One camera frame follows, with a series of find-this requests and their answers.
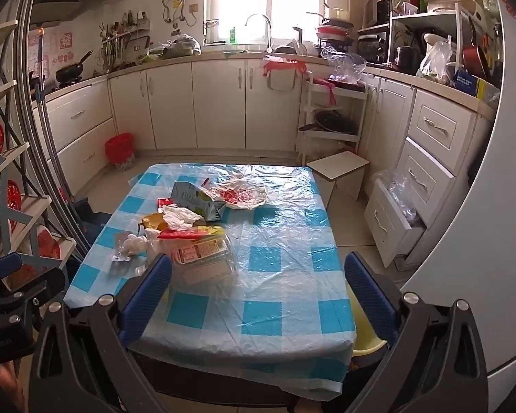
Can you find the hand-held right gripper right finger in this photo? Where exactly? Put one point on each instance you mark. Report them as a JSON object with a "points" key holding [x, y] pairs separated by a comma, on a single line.
{"points": [[370, 297]]}

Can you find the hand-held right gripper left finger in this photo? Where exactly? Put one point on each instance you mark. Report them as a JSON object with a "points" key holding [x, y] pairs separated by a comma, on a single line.
{"points": [[148, 297]]}

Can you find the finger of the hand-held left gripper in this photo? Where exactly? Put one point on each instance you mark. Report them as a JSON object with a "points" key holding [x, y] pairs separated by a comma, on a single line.
{"points": [[0, 263]]}

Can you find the yellow plastic basin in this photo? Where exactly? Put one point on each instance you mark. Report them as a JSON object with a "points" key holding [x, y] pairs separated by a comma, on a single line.
{"points": [[363, 340]]}

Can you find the silver blister pack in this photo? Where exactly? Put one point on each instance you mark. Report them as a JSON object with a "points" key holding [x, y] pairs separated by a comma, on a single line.
{"points": [[121, 258]]}

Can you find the clear plastic bottle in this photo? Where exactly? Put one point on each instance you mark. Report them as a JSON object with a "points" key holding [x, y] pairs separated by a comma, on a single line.
{"points": [[204, 260]]}

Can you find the orange peel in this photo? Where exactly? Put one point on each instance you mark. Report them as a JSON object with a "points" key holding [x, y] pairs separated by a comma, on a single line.
{"points": [[154, 222]]}

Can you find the red and yellow packet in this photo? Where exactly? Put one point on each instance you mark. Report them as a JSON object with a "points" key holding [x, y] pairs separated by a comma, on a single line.
{"points": [[189, 233]]}

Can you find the large white tissue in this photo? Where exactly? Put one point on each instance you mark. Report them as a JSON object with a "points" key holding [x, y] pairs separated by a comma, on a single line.
{"points": [[180, 218]]}

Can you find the green and white milk carton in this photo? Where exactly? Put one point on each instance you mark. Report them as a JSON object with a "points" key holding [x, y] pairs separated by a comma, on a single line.
{"points": [[193, 200]]}

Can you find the person's left forearm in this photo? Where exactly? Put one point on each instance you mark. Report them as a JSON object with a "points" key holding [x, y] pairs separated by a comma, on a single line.
{"points": [[7, 385]]}

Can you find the red trash bin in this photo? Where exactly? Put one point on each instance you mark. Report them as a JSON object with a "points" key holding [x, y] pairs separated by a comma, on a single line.
{"points": [[119, 148]]}

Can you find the small crumpled white tissue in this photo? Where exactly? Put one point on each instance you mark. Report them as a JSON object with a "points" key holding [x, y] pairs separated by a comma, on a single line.
{"points": [[133, 243]]}

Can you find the white cabinet drawer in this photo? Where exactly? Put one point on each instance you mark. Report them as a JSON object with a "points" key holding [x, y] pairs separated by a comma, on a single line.
{"points": [[421, 174], [389, 232], [438, 122]]}

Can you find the dark blue plastic object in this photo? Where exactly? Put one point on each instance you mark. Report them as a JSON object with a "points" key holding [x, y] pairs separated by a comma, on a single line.
{"points": [[90, 223]]}

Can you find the red dotted packet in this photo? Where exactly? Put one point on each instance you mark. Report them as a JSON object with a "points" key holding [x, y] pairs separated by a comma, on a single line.
{"points": [[164, 202]]}

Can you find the clear plastic bags bundle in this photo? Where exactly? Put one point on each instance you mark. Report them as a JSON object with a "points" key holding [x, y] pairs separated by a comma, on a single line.
{"points": [[397, 193]]}

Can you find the blue checked tablecloth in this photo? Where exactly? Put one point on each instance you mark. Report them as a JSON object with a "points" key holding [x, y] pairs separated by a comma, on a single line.
{"points": [[275, 245]]}

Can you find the white wooden plate rack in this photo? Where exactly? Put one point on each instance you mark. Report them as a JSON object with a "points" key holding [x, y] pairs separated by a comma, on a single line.
{"points": [[8, 155]]}

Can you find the white refrigerator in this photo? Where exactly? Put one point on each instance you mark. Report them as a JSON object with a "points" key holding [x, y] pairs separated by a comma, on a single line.
{"points": [[477, 245]]}

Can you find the white wooden stool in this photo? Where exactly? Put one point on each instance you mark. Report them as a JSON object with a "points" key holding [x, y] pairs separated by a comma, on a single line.
{"points": [[339, 167]]}

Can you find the white red-printed plastic bag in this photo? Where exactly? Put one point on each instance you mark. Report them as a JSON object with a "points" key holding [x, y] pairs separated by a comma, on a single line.
{"points": [[241, 193]]}

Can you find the black frying pan with lid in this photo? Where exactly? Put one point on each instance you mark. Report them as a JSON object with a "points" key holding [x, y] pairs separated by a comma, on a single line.
{"points": [[333, 122]]}

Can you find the white trolley rack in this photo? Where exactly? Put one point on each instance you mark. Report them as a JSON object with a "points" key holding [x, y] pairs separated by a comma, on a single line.
{"points": [[308, 107]]}

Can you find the black wok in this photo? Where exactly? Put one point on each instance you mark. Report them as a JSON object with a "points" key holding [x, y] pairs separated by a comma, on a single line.
{"points": [[69, 72]]}

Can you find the white base cabinets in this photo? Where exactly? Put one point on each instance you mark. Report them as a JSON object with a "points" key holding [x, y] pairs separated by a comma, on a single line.
{"points": [[215, 103]]}

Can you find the red hanging cloth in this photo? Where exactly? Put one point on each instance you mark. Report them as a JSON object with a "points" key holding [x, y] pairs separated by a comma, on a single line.
{"points": [[329, 91]]}

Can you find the dark tray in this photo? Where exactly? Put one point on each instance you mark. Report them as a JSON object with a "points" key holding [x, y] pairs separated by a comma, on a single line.
{"points": [[348, 86]]}

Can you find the clear crumpled plastic bag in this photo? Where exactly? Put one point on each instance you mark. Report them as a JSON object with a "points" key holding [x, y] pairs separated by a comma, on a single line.
{"points": [[344, 62]]}

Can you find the blue cardboard box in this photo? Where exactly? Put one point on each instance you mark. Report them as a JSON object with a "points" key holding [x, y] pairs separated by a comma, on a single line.
{"points": [[466, 81]]}

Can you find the black cooking pot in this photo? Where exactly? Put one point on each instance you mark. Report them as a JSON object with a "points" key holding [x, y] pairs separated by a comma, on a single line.
{"points": [[406, 58]]}

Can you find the hanging bin with red bag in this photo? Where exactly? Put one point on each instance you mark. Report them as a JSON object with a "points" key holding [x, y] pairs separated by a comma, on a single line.
{"points": [[284, 68]]}

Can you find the black toaster oven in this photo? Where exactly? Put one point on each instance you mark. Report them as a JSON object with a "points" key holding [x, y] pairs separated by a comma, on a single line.
{"points": [[372, 47]]}

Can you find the plastic bag of vegetables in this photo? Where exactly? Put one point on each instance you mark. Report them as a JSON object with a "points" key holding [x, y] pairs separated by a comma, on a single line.
{"points": [[180, 45]]}

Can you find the red pot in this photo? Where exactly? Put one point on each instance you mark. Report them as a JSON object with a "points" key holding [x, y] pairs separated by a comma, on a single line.
{"points": [[475, 58]]}

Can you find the stack of pots and bowls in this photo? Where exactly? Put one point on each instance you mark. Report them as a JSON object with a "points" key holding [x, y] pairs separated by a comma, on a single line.
{"points": [[335, 32]]}

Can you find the range hood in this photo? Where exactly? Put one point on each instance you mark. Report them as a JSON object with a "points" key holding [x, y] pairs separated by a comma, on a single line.
{"points": [[64, 4]]}

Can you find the black kitchen tap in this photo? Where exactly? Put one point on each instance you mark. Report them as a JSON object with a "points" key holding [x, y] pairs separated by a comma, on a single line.
{"points": [[298, 34]]}

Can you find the green bottle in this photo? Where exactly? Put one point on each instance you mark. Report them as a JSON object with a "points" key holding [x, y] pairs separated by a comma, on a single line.
{"points": [[232, 35]]}

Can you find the white counter shelf rack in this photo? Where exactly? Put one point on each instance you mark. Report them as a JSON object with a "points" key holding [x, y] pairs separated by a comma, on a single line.
{"points": [[425, 17]]}

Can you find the chrome kitchen faucet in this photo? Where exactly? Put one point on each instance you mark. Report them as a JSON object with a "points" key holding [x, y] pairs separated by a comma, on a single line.
{"points": [[268, 30]]}

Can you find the bright kitchen window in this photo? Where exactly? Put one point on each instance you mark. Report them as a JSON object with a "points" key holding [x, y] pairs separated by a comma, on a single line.
{"points": [[249, 0]]}

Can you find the red wall decals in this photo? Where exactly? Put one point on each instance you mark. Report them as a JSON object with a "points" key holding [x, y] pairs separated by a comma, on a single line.
{"points": [[58, 47]]}

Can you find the wall utensil rail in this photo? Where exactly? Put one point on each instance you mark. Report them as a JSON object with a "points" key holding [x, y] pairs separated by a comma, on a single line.
{"points": [[120, 30]]}

